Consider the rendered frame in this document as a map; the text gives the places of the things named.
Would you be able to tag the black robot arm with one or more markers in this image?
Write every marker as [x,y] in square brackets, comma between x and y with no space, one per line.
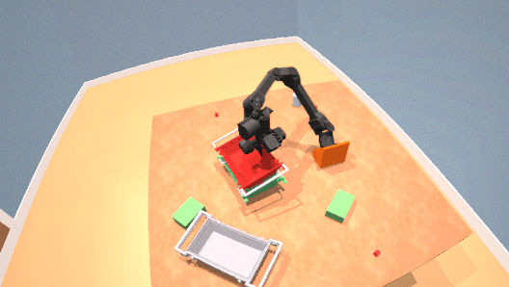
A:
[255,119]

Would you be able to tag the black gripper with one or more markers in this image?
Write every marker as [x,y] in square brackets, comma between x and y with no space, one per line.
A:
[249,146]

